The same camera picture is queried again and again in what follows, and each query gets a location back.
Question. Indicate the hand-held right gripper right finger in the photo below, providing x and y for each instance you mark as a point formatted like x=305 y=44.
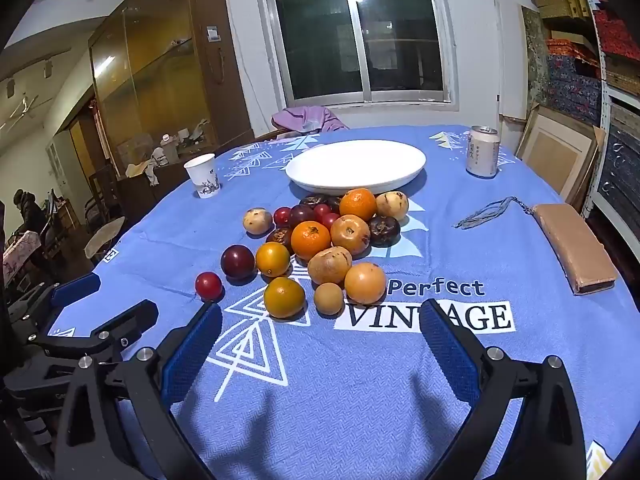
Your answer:
x=450 y=355

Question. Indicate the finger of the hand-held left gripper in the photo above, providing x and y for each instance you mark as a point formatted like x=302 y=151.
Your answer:
x=125 y=321
x=75 y=291

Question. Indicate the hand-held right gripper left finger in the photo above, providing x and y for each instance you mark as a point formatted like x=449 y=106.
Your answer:
x=192 y=350

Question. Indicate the small red plum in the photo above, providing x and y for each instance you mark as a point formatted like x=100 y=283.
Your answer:
x=282 y=216
x=208 y=285
x=330 y=221
x=321 y=210

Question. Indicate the dark purple plum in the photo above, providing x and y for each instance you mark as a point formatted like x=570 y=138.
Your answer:
x=301 y=215
x=237 y=261

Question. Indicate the yellow-orange mandarin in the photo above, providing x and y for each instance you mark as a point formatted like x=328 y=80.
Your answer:
x=284 y=297
x=272 y=259

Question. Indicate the pale orange round fruit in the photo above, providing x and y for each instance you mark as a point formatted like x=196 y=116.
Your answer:
x=365 y=282

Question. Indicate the small tan round fruit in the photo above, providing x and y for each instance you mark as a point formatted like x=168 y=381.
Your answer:
x=328 y=298

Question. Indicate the dark brown mangosteen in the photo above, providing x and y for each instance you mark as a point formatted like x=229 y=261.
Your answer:
x=312 y=201
x=385 y=231
x=334 y=203
x=280 y=237

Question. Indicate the tan spotted round fruit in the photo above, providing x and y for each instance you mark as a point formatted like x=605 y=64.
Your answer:
x=257 y=221
x=391 y=205

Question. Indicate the large oblong tan fruit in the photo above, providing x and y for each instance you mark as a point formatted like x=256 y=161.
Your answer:
x=330 y=265

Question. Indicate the brown-spotted orange fruit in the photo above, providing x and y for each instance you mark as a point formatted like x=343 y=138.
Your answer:
x=350 y=234

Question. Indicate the bright orange tangerine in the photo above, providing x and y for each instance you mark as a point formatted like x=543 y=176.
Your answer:
x=357 y=205
x=310 y=240

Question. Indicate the white oval plate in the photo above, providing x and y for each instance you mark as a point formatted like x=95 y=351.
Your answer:
x=355 y=165

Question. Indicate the beige chair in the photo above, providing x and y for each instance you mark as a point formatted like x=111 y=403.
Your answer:
x=102 y=240

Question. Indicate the blue printed tablecloth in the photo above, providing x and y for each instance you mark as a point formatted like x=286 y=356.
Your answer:
x=350 y=385

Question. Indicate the tan wallet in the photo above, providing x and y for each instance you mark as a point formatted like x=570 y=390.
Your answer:
x=570 y=245

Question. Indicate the white printed paper cup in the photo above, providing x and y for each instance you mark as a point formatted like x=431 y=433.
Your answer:
x=202 y=175

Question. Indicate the white drink can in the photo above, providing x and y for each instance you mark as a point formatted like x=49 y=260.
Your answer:
x=482 y=152

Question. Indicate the wooden chair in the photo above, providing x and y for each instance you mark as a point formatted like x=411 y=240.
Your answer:
x=270 y=135

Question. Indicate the cardboard box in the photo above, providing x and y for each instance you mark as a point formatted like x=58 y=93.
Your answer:
x=555 y=150

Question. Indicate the wooden glass-door cabinet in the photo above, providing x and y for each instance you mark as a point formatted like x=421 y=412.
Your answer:
x=160 y=60

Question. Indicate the black patterned panel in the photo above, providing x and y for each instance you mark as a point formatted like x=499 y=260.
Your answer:
x=620 y=170

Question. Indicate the purple garment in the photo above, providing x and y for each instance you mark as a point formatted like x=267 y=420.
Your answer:
x=310 y=119

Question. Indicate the white metal shelf rack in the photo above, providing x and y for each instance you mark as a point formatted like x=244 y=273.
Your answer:
x=605 y=105

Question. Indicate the white leaning panel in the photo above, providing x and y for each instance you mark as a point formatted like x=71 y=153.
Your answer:
x=507 y=60

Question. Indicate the stack of patterned boxes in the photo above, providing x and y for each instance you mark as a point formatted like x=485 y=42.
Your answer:
x=575 y=60

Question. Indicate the sliding glass window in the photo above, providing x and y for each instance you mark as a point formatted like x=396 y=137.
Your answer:
x=350 y=35

